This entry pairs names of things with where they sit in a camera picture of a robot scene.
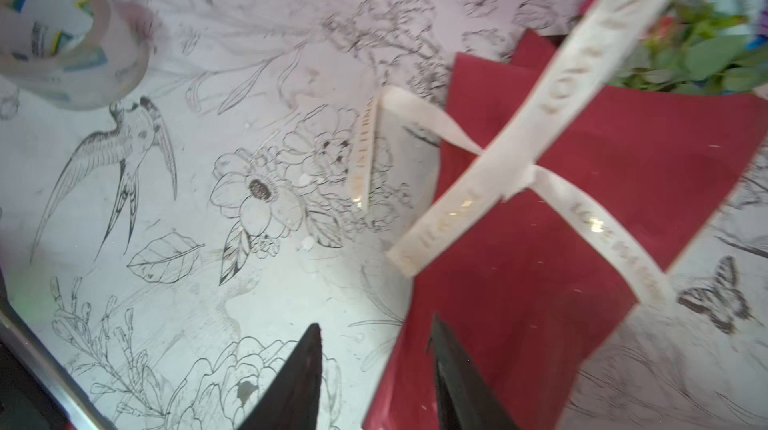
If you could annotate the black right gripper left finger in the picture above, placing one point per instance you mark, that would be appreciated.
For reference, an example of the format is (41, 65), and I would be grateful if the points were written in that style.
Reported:
(292, 400)

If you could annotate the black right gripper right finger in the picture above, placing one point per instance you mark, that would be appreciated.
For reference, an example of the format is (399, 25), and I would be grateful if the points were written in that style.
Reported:
(464, 400)

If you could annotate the dark red wrapping paper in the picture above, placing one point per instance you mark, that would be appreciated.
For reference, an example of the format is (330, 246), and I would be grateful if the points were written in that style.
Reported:
(525, 295)

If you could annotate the white fake rose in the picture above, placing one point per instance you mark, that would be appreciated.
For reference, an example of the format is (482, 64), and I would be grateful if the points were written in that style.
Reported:
(701, 48)

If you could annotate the cream satin ribbon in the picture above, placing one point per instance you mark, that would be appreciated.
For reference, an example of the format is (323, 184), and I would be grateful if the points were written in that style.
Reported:
(509, 164)

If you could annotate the clear tape roll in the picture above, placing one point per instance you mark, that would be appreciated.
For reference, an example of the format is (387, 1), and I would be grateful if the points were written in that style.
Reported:
(76, 54)

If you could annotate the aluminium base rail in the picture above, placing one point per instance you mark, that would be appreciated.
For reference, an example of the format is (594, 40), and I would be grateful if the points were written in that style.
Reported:
(61, 398)

